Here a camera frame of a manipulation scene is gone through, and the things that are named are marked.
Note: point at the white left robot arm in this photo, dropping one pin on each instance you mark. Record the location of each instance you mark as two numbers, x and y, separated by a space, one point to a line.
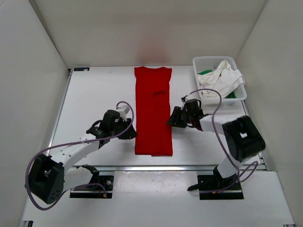
48 177

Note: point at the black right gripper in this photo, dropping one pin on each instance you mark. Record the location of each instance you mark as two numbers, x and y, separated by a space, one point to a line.
175 120

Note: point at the white t shirt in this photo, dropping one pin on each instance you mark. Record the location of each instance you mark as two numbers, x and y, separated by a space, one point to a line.
225 65

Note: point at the red t shirt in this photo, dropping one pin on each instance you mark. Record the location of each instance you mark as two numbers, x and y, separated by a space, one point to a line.
152 95

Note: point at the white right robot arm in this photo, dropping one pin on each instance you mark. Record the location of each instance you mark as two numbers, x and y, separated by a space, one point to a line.
242 137

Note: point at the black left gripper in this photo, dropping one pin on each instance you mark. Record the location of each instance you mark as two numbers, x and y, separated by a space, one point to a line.
130 134

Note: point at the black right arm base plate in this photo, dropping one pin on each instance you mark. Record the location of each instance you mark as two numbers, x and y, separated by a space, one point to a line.
210 190

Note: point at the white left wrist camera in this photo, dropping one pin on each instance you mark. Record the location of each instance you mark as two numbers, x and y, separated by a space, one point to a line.
123 110

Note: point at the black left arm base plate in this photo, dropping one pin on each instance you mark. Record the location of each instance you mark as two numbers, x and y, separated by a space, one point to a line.
96 191

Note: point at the dark label sticker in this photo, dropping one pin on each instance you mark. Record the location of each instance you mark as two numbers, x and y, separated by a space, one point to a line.
81 69

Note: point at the green t shirt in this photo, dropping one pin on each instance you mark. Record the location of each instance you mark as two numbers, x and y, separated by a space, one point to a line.
221 81

